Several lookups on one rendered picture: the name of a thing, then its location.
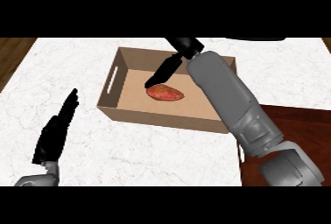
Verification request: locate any dark red wooden tray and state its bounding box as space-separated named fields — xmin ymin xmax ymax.
xmin=239 ymin=104 xmax=331 ymax=187

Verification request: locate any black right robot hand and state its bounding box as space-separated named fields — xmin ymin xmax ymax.
xmin=143 ymin=37 xmax=205 ymax=89

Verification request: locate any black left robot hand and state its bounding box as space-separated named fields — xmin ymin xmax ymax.
xmin=31 ymin=87 xmax=79 ymax=166

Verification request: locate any brown cardboard box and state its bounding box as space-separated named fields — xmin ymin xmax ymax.
xmin=96 ymin=46 xmax=237 ymax=135

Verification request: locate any orange sweet potato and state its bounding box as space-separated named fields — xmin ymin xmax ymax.
xmin=144 ymin=83 xmax=186 ymax=102

